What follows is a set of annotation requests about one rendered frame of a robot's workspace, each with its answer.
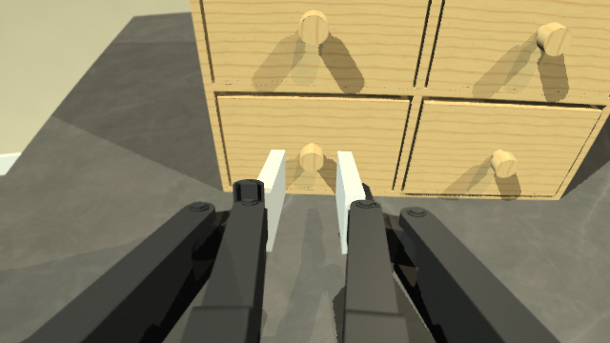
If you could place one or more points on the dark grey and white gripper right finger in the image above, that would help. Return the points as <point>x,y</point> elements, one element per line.
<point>458,298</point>

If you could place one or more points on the tan wooden chest of drawers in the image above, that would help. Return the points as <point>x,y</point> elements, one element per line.
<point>414,94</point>

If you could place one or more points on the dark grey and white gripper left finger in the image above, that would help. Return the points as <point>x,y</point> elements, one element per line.
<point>142,296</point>

